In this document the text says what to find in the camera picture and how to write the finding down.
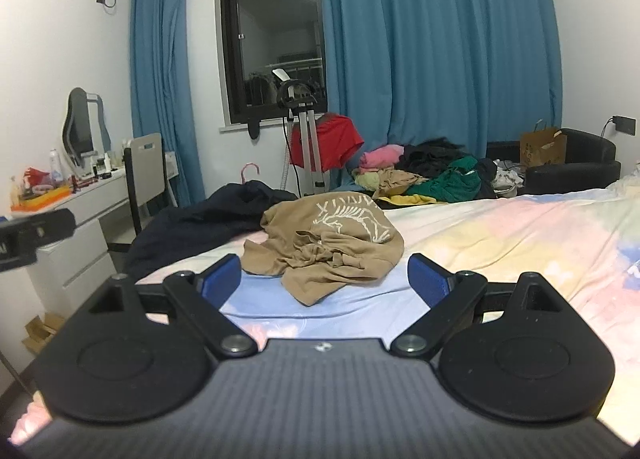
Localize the dark navy garment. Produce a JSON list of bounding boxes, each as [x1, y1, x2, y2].
[[124, 180, 301, 285]]

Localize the orange tray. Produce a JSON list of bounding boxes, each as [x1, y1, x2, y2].
[[11, 186, 72, 214]]

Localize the red plastic bag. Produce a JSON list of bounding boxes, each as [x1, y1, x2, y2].
[[22, 168, 51, 190]]

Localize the wide blue curtain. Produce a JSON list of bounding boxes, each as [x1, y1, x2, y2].
[[314, 0, 565, 190]]

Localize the yellow-green garment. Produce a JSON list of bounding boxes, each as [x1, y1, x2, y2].
[[352, 170, 383, 190]]

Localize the yellow garment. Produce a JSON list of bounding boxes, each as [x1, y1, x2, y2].
[[372, 194, 438, 206]]

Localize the blue cloth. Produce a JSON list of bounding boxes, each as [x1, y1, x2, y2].
[[327, 178, 373, 197]]

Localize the silver tripod with device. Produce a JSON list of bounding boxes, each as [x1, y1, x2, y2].
[[277, 68, 331, 197]]

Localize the green garment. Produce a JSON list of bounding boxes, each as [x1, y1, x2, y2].
[[404, 155, 493, 204]]

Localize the red garment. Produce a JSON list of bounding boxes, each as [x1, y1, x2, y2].
[[290, 113, 365, 170]]

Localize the brown paper bag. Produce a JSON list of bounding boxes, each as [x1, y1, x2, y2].
[[520, 120, 568, 168]]

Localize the tan printed t-shirt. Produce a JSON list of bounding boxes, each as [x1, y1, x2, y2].
[[242, 191, 405, 307]]

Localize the white dresser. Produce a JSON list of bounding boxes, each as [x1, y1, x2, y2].
[[10, 166, 178, 322]]

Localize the dark framed window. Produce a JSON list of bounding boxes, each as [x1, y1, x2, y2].
[[215, 0, 328, 130]]

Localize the black garment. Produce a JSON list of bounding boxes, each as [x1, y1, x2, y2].
[[397, 136, 496, 180]]

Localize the cluster of cosmetic bottles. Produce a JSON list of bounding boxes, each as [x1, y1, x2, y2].
[[47, 138, 135, 187]]

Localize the white grey garment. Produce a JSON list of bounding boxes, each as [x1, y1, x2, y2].
[[492, 169, 526, 197]]

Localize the grey backed chair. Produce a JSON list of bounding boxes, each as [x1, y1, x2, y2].
[[122, 133, 176, 240]]

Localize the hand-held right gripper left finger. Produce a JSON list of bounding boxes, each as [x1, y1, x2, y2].
[[89, 253, 260, 358]]

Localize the wavy framed mirror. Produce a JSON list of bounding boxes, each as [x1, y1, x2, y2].
[[61, 87, 112, 167]]

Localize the cardboard box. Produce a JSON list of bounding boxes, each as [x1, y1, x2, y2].
[[21, 311, 66, 357]]

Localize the black sofa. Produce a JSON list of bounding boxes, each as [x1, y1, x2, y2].
[[485, 128, 622, 196]]

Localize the narrow blue curtain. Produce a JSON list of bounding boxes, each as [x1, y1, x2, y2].
[[129, 0, 207, 214]]

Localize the pink garment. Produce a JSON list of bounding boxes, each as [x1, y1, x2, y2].
[[359, 144, 405, 170]]

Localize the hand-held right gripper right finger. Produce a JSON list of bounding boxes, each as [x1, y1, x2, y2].
[[390, 253, 564, 359]]

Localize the light brown garment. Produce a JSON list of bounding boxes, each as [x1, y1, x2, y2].
[[372, 168, 431, 198]]

